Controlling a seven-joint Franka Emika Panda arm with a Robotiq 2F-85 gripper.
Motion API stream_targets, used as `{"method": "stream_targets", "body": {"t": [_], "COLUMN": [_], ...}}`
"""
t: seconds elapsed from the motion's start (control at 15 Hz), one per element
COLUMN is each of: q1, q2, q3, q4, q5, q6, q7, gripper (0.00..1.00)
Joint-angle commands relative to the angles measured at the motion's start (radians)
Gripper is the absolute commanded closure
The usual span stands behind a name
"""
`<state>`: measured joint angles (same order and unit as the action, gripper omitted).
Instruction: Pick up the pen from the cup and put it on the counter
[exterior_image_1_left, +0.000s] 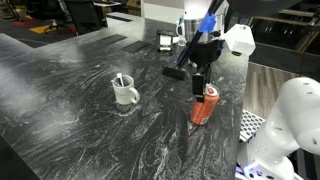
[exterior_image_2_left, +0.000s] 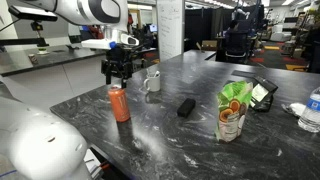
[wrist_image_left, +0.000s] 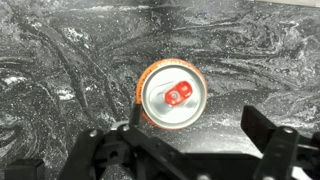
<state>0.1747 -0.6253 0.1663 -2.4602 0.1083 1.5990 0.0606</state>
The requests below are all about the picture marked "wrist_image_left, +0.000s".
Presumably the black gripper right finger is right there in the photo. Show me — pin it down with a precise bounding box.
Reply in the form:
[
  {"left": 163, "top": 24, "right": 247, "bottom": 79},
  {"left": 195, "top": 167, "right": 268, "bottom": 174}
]
[{"left": 241, "top": 106, "right": 320, "bottom": 180}]

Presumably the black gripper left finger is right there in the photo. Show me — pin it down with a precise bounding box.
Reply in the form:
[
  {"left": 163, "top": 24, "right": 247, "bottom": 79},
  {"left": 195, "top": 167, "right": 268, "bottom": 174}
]
[{"left": 58, "top": 105, "right": 187, "bottom": 180}]

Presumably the orange soda can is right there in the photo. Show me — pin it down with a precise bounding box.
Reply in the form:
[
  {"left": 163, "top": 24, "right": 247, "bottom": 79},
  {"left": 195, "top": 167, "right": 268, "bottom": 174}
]
[{"left": 135, "top": 58, "right": 208, "bottom": 129}]

